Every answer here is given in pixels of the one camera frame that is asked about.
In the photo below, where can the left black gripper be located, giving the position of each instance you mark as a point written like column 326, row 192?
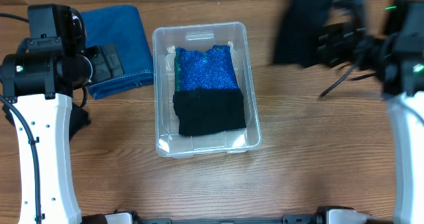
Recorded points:
column 103, row 70

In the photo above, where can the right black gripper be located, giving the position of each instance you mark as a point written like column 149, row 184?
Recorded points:
column 330, row 49

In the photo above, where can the blue green sequin cloth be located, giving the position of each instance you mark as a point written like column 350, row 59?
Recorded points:
column 212, row 69

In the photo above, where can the clear plastic storage container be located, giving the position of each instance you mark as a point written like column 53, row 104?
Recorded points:
column 169, row 143

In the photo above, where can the black cloth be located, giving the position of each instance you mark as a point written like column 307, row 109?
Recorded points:
column 79, row 118
column 209, row 111
column 301, row 26

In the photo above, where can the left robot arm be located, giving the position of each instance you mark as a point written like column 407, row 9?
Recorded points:
column 38, row 84

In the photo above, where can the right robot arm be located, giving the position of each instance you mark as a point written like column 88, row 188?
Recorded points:
column 397, row 62

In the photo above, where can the folded blue denim towel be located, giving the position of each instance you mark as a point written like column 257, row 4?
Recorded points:
column 121, row 26

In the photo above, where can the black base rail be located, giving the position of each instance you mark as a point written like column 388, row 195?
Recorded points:
column 285, row 219

